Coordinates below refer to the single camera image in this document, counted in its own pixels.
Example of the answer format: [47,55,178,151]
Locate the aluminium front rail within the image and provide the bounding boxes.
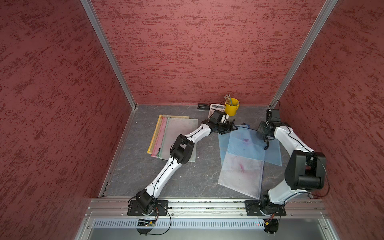
[86,198,330,219]

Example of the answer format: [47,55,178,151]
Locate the left circuit board with cables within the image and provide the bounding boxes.
[136,207,172,236]

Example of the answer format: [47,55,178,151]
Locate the clear white mesh document bag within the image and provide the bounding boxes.
[218,153,264,200]

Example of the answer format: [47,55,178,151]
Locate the yellow mesh document bag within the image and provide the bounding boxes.
[147,115,190,154]

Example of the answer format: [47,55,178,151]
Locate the blue mesh document bag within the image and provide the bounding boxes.
[218,125,266,165]
[264,139,282,166]

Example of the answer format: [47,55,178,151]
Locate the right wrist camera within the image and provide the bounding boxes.
[266,109,281,123]

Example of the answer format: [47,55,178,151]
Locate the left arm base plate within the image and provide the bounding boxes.
[127,200,169,217]

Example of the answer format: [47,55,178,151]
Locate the yellow mug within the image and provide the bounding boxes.
[225,98,240,117]

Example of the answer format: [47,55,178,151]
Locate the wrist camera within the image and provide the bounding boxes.
[266,109,281,123]
[211,110,229,124]

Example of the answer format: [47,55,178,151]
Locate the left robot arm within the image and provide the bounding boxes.
[135,120,238,215]

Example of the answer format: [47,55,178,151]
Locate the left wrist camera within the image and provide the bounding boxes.
[211,110,229,124]

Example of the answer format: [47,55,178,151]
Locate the pink mesh document bag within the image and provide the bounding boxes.
[151,116,168,158]

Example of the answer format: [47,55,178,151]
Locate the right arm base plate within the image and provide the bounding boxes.
[244,201,287,217]

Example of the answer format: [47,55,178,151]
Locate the perforated metal strip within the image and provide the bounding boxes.
[92,219,265,230]

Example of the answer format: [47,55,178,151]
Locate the pencils in mug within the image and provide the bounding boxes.
[225,94,234,106]

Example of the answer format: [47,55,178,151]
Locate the green mesh document bag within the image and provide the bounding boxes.
[156,118,198,162]

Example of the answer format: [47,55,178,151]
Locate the black stapler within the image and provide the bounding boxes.
[198,103,210,111]

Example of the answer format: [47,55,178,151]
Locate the right black connector box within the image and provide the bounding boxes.
[264,214,280,235]

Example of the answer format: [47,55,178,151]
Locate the pink calculator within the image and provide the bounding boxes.
[208,104,225,119]

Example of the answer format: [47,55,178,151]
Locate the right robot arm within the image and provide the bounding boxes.
[257,121,327,216]

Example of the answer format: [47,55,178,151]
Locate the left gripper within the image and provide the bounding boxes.
[216,121,239,134]

